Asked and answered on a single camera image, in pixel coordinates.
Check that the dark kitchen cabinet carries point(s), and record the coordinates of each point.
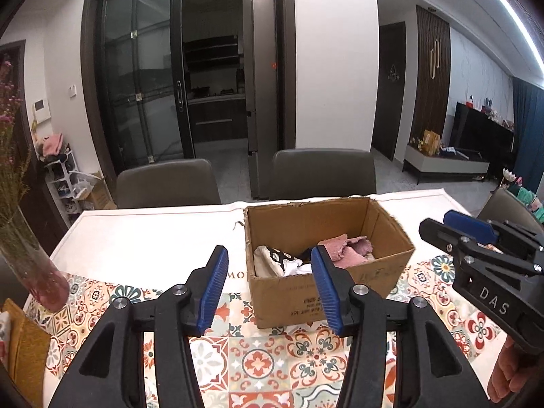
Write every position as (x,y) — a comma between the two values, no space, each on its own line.
(216,119)

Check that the pink glass vase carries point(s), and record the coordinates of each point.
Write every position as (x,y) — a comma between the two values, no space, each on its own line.
(42,280)

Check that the white shoe rack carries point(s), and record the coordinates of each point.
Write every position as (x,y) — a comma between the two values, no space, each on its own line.
(63,182)

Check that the pink cloth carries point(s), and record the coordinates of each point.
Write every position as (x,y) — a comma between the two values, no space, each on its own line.
(53,144)

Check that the glass sliding door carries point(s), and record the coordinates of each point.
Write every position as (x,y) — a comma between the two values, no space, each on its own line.
(140,72)

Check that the ceiling light strip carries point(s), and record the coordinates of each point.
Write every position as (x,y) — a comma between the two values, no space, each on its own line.
(510,8)

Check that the yellow cushion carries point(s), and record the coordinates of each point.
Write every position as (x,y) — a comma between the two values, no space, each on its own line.
(25,340)

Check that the yellow paper bag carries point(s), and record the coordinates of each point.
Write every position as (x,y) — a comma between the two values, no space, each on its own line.
(432,142)

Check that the grey refrigerator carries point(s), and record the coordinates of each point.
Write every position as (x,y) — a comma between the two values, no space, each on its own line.
(261,93)

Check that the grey dining chair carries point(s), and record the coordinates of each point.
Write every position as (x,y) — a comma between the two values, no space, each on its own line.
(499,208)
(165,182)
(323,174)

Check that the white intercom panel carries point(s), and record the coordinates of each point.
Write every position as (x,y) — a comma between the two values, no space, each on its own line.
(41,110)

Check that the small cardboard box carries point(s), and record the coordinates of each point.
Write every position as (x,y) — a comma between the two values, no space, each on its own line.
(102,193)

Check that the teal cloth pile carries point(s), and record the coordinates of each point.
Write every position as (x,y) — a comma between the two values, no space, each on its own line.
(529,202)

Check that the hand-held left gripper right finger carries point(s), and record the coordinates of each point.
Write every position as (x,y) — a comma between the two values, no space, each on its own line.
(327,289)

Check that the dark wooden door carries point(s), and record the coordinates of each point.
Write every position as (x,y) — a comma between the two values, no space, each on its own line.
(389,106)

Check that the person's right hand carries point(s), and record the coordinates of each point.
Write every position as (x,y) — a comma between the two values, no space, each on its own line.
(505,369)

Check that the brown cardboard box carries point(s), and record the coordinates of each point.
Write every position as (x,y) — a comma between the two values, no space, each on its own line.
(297,301)

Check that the blue curtain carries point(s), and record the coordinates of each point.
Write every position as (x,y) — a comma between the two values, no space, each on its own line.
(529,136)

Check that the dark slatted wooden cabinet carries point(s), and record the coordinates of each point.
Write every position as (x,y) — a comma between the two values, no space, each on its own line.
(425,93)

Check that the patterned tile-print tablecloth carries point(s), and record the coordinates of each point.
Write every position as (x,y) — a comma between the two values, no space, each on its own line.
(148,229)

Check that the pink scarf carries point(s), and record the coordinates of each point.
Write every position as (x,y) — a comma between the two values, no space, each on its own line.
(352,255)

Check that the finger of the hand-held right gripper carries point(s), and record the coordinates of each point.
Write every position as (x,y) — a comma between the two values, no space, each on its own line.
(469,226)
(437,233)

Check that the dried flowers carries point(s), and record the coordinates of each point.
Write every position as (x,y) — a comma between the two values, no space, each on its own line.
(10,170)

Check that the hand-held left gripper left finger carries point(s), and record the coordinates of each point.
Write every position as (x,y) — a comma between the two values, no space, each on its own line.
(214,289)

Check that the white television cabinet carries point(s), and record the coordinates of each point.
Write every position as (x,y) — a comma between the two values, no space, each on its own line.
(442,163)

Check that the beige floral cloth pouch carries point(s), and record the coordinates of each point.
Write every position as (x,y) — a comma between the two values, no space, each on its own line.
(267,261)

